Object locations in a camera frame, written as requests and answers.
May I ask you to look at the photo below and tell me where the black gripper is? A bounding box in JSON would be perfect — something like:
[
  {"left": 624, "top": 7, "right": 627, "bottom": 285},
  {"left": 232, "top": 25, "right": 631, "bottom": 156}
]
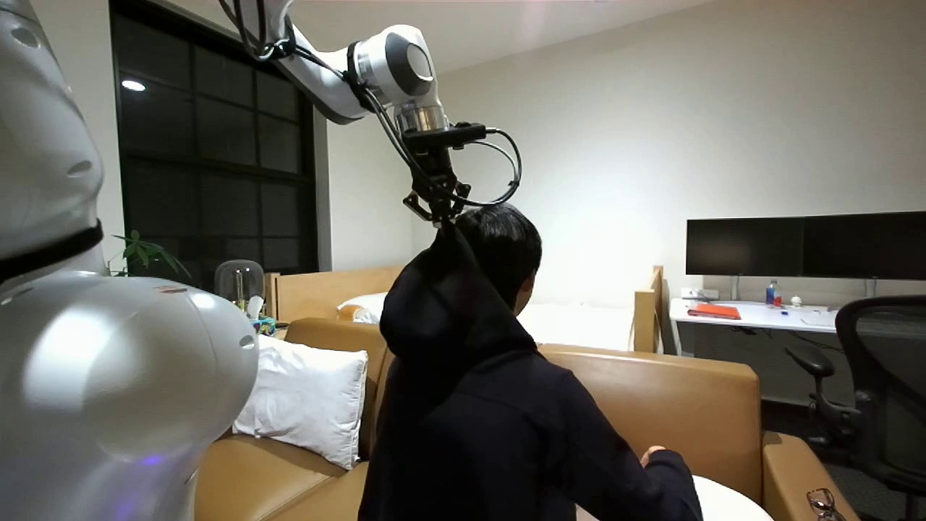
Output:
[{"left": 401, "top": 142, "right": 476, "bottom": 232}]

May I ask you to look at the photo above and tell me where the black hoodie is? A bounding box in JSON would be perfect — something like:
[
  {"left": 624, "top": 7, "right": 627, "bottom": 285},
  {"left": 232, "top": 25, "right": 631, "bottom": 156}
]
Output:
[{"left": 355, "top": 220, "right": 705, "bottom": 521}]

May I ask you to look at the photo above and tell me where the person with black hair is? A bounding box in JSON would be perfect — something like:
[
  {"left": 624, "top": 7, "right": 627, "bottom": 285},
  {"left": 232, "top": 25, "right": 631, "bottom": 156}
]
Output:
[{"left": 452, "top": 204, "right": 547, "bottom": 324}]

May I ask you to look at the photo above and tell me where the person's right hand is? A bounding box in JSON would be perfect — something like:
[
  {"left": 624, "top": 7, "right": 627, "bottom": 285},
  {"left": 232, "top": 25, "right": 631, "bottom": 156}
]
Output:
[{"left": 640, "top": 440, "right": 674, "bottom": 470}]

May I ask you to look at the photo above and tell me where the teal tissue box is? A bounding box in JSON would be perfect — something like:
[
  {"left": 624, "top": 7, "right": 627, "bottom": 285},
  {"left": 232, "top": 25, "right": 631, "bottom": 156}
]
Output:
[{"left": 243, "top": 292, "right": 279, "bottom": 340}]

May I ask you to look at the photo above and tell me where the clear glass dome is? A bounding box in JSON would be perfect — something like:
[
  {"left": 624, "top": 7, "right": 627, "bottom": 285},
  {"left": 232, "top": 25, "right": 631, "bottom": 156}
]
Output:
[{"left": 210, "top": 256, "right": 269, "bottom": 313}]

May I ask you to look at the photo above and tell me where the white sofa pillow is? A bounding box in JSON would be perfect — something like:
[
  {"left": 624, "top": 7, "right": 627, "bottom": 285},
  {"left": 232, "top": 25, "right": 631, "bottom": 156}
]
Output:
[{"left": 227, "top": 334, "right": 372, "bottom": 475}]

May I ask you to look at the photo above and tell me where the dark framed window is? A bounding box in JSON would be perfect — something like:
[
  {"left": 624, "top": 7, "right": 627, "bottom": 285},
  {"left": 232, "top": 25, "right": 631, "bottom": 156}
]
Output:
[{"left": 106, "top": 0, "right": 332, "bottom": 289}]

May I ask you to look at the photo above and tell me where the red flat desk item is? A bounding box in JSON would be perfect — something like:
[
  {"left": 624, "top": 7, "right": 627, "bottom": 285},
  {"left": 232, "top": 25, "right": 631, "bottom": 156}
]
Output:
[{"left": 685, "top": 298, "right": 742, "bottom": 324}]

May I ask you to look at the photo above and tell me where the tan leather sofa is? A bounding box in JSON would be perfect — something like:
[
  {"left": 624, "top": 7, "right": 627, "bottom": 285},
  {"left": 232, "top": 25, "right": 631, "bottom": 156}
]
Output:
[{"left": 191, "top": 315, "right": 863, "bottom": 521}]

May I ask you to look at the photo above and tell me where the green potted plant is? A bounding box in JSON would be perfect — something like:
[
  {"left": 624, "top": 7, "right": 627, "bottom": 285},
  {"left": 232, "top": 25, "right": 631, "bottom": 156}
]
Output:
[{"left": 106, "top": 229, "right": 194, "bottom": 285}]

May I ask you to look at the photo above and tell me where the white desk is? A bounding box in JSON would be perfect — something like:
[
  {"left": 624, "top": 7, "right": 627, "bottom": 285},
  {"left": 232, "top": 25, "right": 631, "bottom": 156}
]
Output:
[{"left": 667, "top": 295, "right": 842, "bottom": 340}]

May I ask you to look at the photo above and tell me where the black flat monitor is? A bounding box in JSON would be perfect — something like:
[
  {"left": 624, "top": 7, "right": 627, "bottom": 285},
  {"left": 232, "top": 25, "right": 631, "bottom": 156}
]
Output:
[{"left": 683, "top": 208, "right": 926, "bottom": 285}]

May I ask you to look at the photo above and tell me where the black office chair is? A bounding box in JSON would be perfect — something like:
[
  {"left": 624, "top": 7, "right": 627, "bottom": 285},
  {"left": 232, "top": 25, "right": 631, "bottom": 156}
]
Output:
[{"left": 784, "top": 292, "right": 926, "bottom": 521}]

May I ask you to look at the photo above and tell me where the metal item on armrest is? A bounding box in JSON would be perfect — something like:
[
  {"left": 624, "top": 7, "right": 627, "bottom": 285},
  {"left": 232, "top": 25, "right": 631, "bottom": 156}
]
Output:
[{"left": 800, "top": 483, "right": 848, "bottom": 521}]

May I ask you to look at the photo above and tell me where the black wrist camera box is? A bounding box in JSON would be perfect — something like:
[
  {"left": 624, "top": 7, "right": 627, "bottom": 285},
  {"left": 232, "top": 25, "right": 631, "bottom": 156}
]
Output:
[{"left": 400, "top": 119, "right": 492, "bottom": 152}]

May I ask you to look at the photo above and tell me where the wooden bed post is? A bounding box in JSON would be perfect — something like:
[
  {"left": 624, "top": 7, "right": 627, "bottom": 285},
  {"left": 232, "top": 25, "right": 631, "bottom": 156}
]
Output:
[{"left": 627, "top": 265, "right": 670, "bottom": 357}]

